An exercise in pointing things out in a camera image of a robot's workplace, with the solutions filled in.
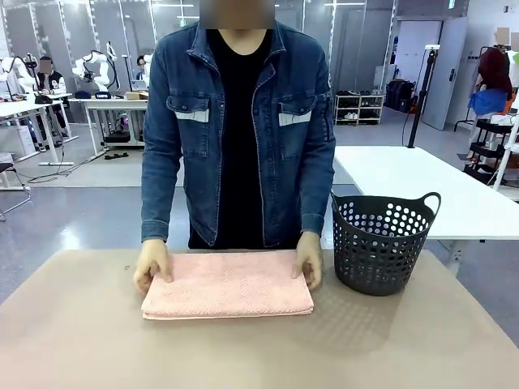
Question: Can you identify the blue cloth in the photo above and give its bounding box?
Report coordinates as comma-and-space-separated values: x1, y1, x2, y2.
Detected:
467, 89, 508, 114

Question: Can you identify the black metal chair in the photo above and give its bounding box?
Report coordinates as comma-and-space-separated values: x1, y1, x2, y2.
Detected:
0, 152, 32, 222

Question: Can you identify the person's left hand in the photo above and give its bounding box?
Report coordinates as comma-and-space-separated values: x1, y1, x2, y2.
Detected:
290, 233, 324, 291

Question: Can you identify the black unit under desk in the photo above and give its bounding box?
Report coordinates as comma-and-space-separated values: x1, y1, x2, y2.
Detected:
103, 115, 133, 146

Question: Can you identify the pink terry towel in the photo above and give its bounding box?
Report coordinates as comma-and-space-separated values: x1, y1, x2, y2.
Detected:
140, 249, 316, 322

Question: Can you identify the person's right hand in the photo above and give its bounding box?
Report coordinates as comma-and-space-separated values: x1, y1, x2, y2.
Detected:
133, 238, 175, 296

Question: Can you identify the large white table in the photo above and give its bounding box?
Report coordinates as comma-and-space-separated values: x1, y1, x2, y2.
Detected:
332, 145, 519, 280

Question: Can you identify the person's left forearm denim sleeve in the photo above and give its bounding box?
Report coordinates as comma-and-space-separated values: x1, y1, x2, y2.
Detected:
299, 145, 337, 237

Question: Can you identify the dark grey perforated laundry basket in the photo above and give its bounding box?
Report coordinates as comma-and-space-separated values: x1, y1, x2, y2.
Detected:
330, 189, 442, 297

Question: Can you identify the person in denim jacket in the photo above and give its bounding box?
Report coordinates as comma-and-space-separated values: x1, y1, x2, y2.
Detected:
140, 0, 337, 250

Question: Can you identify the white shoe rack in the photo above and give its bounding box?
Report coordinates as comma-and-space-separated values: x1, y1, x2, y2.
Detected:
334, 89, 385, 126

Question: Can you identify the white drawer cabinet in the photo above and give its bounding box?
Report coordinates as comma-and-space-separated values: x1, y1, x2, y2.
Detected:
11, 124, 36, 157

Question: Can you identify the person's right forearm denim sleeve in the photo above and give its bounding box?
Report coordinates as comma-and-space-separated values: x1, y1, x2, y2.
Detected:
140, 149, 183, 244

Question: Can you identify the tall black tripod stand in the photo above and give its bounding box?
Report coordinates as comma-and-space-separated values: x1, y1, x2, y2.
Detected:
406, 45, 441, 149

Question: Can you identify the grey open door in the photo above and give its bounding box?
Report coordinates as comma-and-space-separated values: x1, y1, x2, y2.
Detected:
421, 18, 468, 130

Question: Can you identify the seated person black white jacket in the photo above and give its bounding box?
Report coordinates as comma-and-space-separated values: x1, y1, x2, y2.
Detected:
34, 56, 70, 139

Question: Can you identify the white lab desk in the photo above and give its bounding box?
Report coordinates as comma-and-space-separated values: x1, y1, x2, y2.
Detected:
0, 92, 80, 167
68, 96, 149, 158

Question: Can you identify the black utility cart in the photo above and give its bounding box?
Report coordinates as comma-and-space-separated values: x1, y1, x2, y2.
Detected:
464, 118, 514, 179

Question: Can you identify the black suitcase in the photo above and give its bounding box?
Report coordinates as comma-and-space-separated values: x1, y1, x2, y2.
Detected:
384, 79, 417, 113

